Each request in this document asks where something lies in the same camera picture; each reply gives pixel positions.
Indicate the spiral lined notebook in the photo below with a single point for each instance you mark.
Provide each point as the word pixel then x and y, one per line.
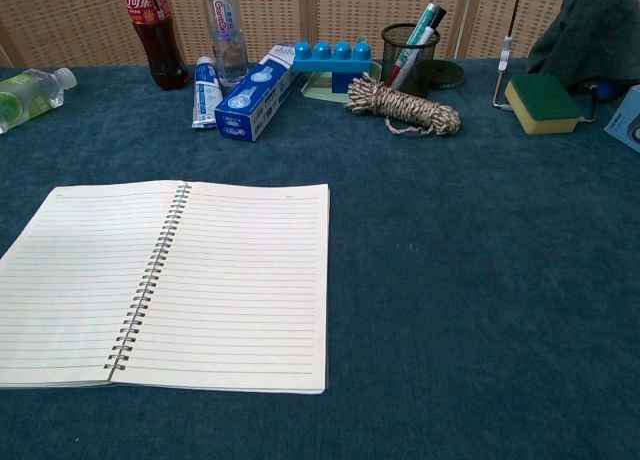
pixel 240 280

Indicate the light green small dustpan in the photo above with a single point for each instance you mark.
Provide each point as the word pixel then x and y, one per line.
pixel 316 87

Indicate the blue toothpaste carton box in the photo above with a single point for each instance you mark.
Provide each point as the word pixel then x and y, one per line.
pixel 250 105

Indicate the blue table cloth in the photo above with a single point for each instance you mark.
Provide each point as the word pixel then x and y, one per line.
pixel 450 280

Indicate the blue toy building brick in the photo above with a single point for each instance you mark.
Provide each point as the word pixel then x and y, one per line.
pixel 330 60

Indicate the blue white toothpaste tube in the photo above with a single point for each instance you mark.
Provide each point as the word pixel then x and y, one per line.
pixel 205 95

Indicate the black mesh pen holder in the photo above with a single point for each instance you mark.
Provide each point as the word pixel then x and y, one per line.
pixel 430 75

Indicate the black round disc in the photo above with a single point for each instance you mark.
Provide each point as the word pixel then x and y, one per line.
pixel 445 72

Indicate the clear water bottle pink label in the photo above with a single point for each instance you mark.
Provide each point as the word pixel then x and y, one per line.
pixel 225 40

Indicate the woven rattan folding screen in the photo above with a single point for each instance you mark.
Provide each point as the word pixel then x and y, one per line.
pixel 350 10

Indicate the green white marker pen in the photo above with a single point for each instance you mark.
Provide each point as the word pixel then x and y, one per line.
pixel 422 25

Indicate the cola bottle with red label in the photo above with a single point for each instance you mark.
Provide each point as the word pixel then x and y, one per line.
pixel 157 45

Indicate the yellow green scouring sponge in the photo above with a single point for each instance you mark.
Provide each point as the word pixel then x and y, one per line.
pixel 540 97

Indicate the blue round ball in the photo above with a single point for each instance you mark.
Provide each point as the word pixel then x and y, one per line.
pixel 607 91

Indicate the clear bottle with green label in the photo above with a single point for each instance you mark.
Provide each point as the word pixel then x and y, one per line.
pixel 30 97

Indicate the small light blue carton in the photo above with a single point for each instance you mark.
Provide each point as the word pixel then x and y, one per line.
pixel 625 122

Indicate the dark grey-green towel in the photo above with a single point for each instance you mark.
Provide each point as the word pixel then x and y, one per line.
pixel 595 30

